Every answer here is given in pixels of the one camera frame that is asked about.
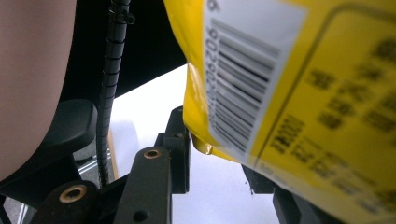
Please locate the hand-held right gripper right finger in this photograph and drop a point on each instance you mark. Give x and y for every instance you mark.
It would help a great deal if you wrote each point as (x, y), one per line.
(260, 185)

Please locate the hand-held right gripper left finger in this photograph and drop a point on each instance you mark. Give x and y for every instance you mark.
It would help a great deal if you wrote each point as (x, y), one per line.
(179, 161)

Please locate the yellow spouted pouch green cap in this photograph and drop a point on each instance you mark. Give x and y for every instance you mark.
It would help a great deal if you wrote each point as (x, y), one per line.
(311, 93)

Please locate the white paper sheet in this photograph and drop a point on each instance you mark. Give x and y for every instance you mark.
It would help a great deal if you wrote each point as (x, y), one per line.
(149, 102)

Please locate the black chair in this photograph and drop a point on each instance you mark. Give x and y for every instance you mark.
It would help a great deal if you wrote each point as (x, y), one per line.
(71, 124)

